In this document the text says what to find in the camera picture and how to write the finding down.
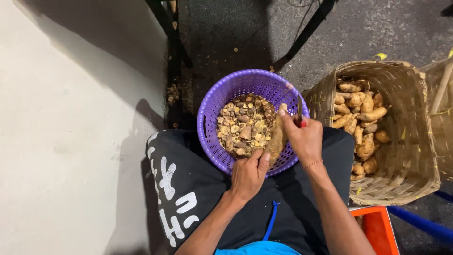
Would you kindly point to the large woven bamboo basket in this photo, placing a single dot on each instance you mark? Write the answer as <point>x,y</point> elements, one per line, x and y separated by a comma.
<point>396,138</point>

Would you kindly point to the blue pipe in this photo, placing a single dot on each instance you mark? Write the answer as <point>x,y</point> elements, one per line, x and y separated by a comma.
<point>421,221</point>

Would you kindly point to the heap of sweet potato trimmings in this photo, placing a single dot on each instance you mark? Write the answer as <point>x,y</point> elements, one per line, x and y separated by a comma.
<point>245,124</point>

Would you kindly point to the unpeeled brown sweet potato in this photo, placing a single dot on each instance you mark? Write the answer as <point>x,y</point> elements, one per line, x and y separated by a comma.
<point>276,138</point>

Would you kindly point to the woven bamboo basket with stick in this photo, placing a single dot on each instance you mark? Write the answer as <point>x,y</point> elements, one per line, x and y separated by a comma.
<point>442,113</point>

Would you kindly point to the pile of unpeeled sweet potatoes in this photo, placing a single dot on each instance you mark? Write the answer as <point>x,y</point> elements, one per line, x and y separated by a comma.
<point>361,124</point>

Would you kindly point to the orange plastic crate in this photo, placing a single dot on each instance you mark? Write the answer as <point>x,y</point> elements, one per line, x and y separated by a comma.
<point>378,230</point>

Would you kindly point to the black metal table frame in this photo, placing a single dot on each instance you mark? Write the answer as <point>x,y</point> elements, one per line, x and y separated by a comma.
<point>177,49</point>

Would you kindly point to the person's left hand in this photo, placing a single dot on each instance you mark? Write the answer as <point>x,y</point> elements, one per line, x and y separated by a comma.
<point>246,175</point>

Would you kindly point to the purple plastic perforated basket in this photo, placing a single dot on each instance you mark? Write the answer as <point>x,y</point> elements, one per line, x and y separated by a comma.
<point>244,106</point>

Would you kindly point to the blue shirt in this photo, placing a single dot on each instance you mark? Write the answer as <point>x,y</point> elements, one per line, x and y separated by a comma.
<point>257,248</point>

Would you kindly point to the person's right hand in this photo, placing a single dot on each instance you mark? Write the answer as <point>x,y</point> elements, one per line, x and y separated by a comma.
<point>304,136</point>

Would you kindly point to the black printed shorts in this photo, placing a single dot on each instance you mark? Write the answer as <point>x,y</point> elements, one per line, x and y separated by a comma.
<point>198,191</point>

